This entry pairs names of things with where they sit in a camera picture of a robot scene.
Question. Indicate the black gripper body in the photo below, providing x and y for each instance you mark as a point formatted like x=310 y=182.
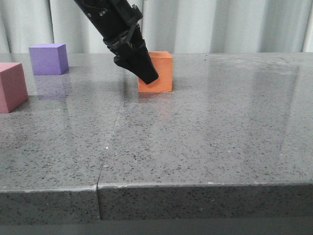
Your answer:
x=111 y=18

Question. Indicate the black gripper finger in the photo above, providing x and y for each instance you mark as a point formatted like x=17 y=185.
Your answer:
x=136 y=59
x=134 y=37

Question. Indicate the orange foam cube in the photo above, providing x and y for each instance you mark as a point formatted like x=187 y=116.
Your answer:
x=163 y=63

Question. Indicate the white pleated curtain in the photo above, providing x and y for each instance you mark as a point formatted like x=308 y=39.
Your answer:
x=177 y=26

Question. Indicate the purple foam cube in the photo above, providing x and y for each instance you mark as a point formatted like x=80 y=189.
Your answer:
x=49 y=59

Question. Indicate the pink foam cube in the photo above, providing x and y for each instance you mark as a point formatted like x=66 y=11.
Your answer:
x=13 y=91

